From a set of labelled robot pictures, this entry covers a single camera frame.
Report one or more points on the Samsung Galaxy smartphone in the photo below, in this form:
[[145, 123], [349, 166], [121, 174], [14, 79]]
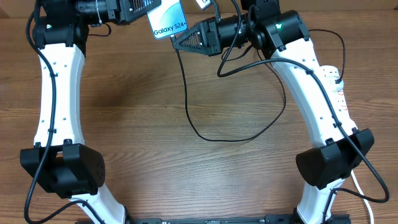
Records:
[[167, 19]]

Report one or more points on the white charger plug adapter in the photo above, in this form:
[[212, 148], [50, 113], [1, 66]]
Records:
[[336, 85]]

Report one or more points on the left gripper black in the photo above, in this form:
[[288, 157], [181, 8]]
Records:
[[122, 12]]

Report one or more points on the white power strip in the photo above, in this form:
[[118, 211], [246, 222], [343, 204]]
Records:
[[337, 98]]

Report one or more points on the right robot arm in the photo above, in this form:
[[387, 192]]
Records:
[[338, 146]]

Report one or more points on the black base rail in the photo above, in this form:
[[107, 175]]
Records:
[[214, 220]]

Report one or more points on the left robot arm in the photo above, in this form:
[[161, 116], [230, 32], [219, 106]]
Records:
[[59, 160]]

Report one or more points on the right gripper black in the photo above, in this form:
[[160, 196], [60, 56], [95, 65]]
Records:
[[211, 38]]

